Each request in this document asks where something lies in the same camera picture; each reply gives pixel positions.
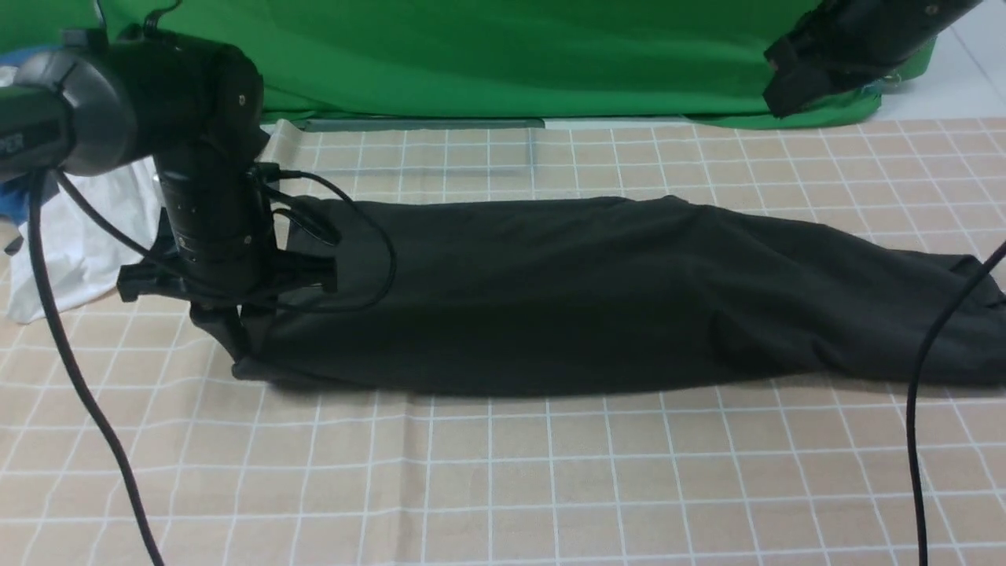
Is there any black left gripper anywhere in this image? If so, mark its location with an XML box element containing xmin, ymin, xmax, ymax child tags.
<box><xmin>116</xmin><ymin>153</ymin><xmax>338</xmax><ymax>375</ymax></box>

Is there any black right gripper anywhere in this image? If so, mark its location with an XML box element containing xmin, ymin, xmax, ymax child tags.
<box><xmin>762</xmin><ymin>12</ymin><xmax>905</xmax><ymax>118</ymax></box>

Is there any dark gray long-sleeve shirt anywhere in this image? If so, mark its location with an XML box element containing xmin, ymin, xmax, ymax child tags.
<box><xmin>233</xmin><ymin>197</ymin><xmax>982</xmax><ymax>397</ymax></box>

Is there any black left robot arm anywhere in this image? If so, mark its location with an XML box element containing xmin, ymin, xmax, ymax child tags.
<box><xmin>2</xmin><ymin>28</ymin><xmax>340</xmax><ymax>362</ymax></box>

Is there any white crumpled shirt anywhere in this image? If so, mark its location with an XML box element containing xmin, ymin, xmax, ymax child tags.
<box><xmin>7</xmin><ymin>158</ymin><xmax>163</xmax><ymax>325</ymax></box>

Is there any green backdrop cloth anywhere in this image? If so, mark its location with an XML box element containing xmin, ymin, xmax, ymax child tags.
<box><xmin>2</xmin><ymin>1</ymin><xmax>937</xmax><ymax>131</ymax></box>

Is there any beige checkered tablecloth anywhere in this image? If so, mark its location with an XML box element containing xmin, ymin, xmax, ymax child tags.
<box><xmin>0</xmin><ymin>118</ymin><xmax>1006</xmax><ymax>566</ymax></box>

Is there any blue crumpled garment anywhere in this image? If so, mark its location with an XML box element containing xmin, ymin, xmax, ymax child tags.
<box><xmin>1</xmin><ymin>44</ymin><xmax>55</xmax><ymax>226</ymax></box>

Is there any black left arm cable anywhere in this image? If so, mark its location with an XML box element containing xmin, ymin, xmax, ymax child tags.
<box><xmin>28</xmin><ymin>169</ymin><xmax>398</xmax><ymax>566</ymax></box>

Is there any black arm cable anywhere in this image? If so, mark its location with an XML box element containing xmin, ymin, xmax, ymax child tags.
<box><xmin>905</xmin><ymin>240</ymin><xmax>1006</xmax><ymax>566</ymax></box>
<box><xmin>28</xmin><ymin>169</ymin><xmax>398</xmax><ymax>566</ymax></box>

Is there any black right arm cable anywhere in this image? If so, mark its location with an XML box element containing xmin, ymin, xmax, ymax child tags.
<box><xmin>905</xmin><ymin>240</ymin><xmax>1006</xmax><ymax>566</ymax></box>

